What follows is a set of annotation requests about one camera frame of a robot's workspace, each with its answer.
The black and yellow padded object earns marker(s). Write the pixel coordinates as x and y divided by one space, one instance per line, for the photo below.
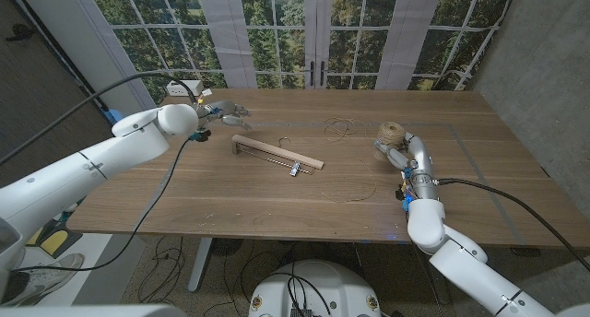
55 241

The white power socket box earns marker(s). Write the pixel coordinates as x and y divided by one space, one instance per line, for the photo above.
182 89

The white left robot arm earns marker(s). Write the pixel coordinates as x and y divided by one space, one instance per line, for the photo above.
92 169

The white table leg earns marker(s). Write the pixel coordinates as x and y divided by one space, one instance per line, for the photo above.
200 261

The grey table leg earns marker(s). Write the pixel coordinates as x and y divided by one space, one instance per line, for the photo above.
441 295

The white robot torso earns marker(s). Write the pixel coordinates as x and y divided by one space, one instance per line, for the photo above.
341 289

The jute twine spool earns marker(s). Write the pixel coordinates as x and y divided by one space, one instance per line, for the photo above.
391 133

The jute thread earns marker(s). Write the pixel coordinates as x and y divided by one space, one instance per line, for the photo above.
350 201

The black round floor object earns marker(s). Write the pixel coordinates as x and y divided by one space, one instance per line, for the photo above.
227 247

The small blue object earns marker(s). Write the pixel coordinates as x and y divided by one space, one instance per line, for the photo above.
116 116

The dark textured door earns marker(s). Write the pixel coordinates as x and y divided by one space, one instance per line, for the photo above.
27 77

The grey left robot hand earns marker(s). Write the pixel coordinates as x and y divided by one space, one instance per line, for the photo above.
226 109

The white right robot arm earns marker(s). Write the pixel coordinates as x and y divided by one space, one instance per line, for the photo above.
461 266

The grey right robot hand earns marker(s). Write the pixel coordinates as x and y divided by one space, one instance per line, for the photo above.
421 179

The grey sneaker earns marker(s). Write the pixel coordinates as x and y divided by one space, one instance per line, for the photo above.
46 275

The printed window forest backdrop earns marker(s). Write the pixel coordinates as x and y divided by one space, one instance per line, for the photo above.
276 31

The wooden hanger with metal hook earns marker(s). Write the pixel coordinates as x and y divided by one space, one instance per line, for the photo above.
286 154

